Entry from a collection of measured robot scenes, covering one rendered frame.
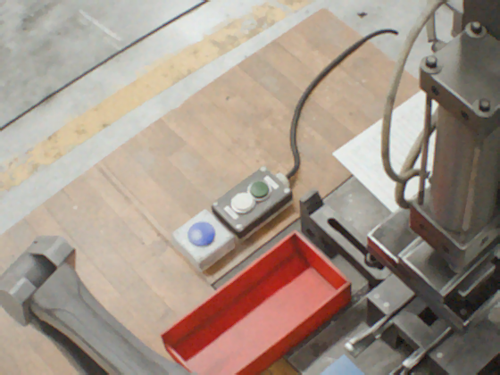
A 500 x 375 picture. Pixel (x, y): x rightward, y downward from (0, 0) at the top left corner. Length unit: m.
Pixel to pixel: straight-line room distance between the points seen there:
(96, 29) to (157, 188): 1.55
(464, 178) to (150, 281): 0.65
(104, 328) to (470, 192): 0.40
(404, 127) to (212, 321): 0.45
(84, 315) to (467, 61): 0.47
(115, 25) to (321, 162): 1.59
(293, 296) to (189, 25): 1.69
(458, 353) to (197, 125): 0.61
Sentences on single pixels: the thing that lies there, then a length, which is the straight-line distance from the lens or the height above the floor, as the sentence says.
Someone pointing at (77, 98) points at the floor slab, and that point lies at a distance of 3.00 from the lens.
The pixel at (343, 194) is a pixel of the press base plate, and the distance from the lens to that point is 1.62.
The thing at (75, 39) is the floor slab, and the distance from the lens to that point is 3.16.
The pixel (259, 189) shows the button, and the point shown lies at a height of 0.94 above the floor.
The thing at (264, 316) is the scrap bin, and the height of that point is 0.91.
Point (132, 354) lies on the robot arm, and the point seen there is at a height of 1.28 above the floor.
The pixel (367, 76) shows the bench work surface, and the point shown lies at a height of 0.90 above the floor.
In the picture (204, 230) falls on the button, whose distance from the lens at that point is 1.56.
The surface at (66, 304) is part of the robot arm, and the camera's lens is 1.10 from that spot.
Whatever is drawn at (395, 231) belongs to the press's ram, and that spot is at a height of 1.14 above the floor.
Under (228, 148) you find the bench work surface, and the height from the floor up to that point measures 0.90.
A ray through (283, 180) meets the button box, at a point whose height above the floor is 0.92.
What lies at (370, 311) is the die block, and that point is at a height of 0.95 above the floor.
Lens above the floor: 2.25
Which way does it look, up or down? 56 degrees down
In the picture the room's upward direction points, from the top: 8 degrees counter-clockwise
